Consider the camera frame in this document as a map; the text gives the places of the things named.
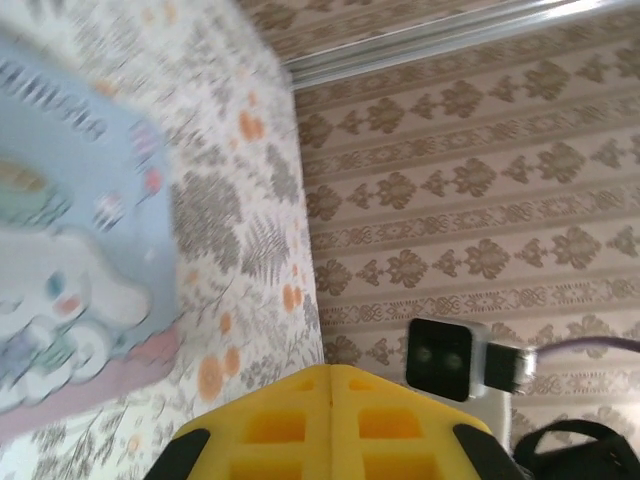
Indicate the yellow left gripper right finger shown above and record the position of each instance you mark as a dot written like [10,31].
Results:
[390,435]

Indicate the floral tablecloth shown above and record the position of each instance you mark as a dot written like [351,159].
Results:
[240,225]

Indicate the aluminium corner post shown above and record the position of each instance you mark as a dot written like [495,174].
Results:
[400,47]

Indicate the blue cartoon tin box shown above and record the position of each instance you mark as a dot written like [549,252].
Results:
[90,225]

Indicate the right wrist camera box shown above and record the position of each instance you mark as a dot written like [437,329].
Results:
[440,360]

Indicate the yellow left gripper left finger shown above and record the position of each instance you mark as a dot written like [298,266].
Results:
[280,430]

